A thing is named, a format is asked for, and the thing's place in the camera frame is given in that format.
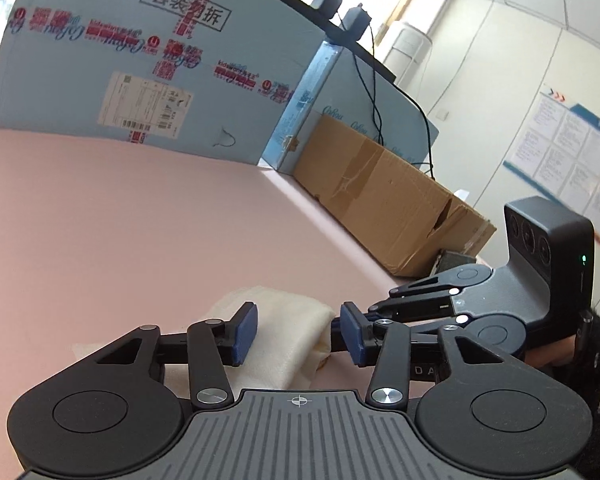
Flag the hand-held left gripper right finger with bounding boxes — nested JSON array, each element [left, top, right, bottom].
[[341, 301, 523, 407]]

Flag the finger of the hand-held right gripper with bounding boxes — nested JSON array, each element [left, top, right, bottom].
[[375, 316, 462, 336], [367, 271, 453, 318]]

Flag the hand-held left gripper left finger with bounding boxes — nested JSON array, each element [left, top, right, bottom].
[[72, 301, 258, 409]]

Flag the small dark grey box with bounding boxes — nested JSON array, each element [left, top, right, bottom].
[[435, 250, 477, 277]]

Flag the brown taped cardboard box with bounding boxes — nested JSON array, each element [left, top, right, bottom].
[[294, 114, 497, 279]]

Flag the narrow light blue cardboard box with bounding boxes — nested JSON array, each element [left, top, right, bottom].
[[260, 40, 440, 182]]

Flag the white air conditioner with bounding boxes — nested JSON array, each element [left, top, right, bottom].
[[382, 20, 432, 84]]

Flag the dark power adapter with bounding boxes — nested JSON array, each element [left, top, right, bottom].
[[340, 4, 374, 42]]

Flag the black board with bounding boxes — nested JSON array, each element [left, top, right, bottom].
[[247, 0, 397, 84]]

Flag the large light blue cardboard box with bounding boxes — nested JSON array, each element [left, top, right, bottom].
[[0, 0, 331, 167]]

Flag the wall poster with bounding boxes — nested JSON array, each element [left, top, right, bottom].
[[504, 84, 600, 252]]

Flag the black power cable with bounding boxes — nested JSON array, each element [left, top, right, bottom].
[[350, 35, 437, 182]]

